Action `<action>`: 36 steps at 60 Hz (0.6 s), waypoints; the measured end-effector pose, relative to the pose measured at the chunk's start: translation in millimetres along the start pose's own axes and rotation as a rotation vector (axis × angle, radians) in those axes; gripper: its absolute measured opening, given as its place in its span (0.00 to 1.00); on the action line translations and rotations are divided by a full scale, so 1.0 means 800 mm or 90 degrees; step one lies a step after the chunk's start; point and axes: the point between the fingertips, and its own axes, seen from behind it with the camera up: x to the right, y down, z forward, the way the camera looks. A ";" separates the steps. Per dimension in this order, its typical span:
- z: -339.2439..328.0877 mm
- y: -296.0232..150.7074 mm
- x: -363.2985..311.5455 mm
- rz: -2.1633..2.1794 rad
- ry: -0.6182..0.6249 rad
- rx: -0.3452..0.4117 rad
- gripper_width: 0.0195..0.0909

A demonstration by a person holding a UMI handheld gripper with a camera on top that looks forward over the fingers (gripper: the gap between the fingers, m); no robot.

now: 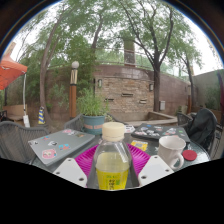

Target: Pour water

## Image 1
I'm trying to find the black laptop with stickers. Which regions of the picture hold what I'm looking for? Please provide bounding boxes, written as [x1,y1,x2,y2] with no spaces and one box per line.
[130,123,192,144]

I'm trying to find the wooden lamp post with globe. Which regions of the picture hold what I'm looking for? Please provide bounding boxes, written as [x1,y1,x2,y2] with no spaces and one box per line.
[69,60,80,119]

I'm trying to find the leaning brown-trunk tree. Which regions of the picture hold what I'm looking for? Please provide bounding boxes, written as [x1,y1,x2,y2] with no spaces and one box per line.
[19,9,78,131]

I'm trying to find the closed maroon umbrella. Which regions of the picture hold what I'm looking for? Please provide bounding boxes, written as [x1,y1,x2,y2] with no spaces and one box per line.
[216,71,224,118]

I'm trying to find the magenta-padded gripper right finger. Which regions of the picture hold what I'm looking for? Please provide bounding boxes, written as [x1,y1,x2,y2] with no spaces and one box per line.
[126,143,175,188]

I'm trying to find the yellow and blue striped cone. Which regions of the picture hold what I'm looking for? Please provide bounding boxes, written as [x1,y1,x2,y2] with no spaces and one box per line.
[37,105,46,125]

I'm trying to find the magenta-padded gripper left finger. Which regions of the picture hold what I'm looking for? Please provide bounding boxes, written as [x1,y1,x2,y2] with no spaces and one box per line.
[53,143,101,189]

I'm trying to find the white sticker sheet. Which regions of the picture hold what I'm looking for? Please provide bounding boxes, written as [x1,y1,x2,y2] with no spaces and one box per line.
[124,124,136,134]

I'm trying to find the dark forked tree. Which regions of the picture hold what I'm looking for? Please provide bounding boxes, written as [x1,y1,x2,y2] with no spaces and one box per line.
[116,0,188,113]

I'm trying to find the grey laptop with stickers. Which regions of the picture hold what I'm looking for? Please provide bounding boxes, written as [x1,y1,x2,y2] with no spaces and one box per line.
[28,128,96,167]

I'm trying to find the green plant in teal pot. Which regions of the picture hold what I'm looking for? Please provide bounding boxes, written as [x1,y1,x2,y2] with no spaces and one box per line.
[76,88,111,136]

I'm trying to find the yellow-labelled clear drink bottle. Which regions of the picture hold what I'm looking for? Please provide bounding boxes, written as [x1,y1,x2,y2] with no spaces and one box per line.
[93,121,133,191]

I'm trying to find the flat round red coaster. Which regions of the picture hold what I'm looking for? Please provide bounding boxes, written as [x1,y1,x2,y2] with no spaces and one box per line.
[182,149,198,162]

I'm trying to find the orange patio umbrella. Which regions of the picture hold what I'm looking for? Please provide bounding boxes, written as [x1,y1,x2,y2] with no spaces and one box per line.
[0,59,28,91]

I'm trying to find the white umbrella pole with base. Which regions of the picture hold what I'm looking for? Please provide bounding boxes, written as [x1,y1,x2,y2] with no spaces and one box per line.
[22,73,31,128]

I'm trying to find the yellow sticker card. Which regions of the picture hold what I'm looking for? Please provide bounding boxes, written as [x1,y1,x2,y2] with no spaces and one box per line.
[130,140,149,152]

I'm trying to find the white ceramic mug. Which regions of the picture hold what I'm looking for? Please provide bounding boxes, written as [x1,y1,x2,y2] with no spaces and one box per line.
[157,135,187,171]

